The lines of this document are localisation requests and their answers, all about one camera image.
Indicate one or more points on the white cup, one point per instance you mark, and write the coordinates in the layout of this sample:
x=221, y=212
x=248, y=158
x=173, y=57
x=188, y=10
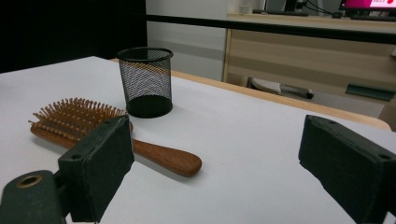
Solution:
x=246, y=10

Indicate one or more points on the black mesh pen holder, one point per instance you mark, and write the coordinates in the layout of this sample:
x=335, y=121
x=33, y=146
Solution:
x=149, y=107

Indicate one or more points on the black horizontal bar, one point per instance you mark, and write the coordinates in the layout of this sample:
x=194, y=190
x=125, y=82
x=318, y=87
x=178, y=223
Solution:
x=280, y=28

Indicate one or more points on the black curtain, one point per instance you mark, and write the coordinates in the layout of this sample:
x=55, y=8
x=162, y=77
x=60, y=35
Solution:
x=62, y=31

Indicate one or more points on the monitor with pink screen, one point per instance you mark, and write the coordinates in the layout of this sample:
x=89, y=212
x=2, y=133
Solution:
x=367, y=3

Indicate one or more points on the white partition panel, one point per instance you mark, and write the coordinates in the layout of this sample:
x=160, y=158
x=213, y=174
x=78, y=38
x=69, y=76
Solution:
x=186, y=31

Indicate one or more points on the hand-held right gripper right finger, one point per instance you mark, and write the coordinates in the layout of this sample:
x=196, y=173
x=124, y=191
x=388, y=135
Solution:
x=351, y=168

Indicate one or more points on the light wooden desk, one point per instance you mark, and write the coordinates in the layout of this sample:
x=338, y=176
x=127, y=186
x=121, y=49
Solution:
x=295, y=59

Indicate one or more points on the black keyboard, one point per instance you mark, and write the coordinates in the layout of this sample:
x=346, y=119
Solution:
x=280, y=13

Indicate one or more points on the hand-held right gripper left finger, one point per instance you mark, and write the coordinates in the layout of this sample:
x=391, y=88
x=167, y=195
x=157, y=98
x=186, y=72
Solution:
x=96, y=168

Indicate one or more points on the wooden hairbrush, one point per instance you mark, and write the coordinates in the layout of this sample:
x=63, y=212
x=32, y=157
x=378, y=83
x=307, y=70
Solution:
x=168, y=158

